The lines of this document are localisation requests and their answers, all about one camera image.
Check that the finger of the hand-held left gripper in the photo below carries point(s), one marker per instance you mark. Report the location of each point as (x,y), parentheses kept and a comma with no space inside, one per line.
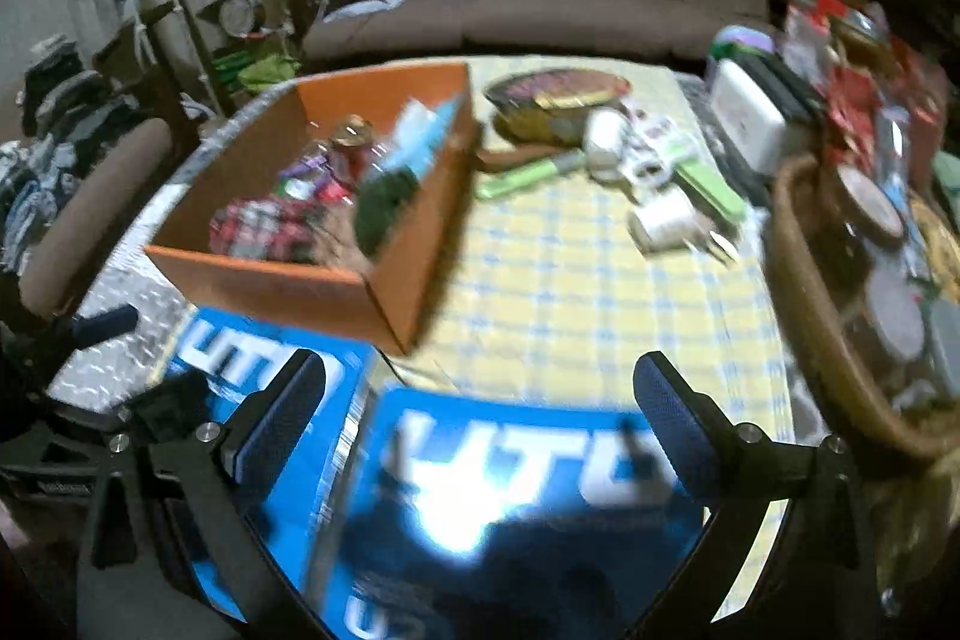
(172,404)
(105,323)

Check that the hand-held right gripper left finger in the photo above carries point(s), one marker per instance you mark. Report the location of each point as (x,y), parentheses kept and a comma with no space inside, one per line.
(285,422)

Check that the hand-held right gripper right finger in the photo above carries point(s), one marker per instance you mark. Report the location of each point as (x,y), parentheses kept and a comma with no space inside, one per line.
(675,430)

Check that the orange cardboard box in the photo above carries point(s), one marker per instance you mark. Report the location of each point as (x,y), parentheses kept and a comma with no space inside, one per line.
(300,295)

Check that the red tin can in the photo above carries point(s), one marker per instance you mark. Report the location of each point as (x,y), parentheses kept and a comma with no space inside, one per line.
(354,139)

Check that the brown padded chair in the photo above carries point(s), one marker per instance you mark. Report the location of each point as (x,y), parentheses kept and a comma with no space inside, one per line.
(90,212)

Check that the brown wicker basket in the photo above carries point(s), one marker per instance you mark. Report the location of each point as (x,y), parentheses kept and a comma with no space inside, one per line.
(802,310)

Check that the red plaid cloth pouch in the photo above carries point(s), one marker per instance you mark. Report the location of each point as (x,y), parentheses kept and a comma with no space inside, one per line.
(259,231)

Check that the yellow checked tablecloth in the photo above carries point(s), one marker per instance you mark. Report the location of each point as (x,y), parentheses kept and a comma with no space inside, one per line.
(570,280)

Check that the pile of clothes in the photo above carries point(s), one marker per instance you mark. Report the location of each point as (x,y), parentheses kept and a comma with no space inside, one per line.
(60,115)

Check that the green yarn pompom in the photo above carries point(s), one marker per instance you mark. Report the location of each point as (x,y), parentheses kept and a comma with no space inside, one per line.
(386,209)

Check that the grey lidded jar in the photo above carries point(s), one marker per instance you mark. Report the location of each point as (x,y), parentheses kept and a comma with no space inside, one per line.
(896,317)

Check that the green plastic bag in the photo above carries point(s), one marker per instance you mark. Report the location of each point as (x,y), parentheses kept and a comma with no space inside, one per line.
(266,74)

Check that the white rounded case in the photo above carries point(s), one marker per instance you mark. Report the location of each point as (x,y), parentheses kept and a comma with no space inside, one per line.
(746,115)

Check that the round clock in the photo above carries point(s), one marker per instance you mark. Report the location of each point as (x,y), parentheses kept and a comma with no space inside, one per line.
(240,16)

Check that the instant noodle bowl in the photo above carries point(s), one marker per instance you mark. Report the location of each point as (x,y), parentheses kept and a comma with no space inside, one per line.
(555,100)

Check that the black flat case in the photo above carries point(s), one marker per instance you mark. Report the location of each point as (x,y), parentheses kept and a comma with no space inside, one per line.
(784,85)

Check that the purple lidded container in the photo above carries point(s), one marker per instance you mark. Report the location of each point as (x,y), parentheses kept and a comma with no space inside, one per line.
(742,48)

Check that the red snack packets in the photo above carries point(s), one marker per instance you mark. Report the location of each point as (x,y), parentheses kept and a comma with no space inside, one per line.
(855,85)

